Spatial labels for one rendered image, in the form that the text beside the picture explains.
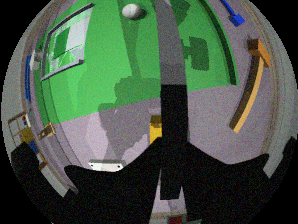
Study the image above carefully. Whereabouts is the white ball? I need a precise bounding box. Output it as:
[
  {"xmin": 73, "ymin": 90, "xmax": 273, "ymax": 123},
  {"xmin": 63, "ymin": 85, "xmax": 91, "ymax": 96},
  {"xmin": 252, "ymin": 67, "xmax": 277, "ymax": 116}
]
[{"xmin": 122, "ymin": 3, "xmax": 141, "ymax": 19}]

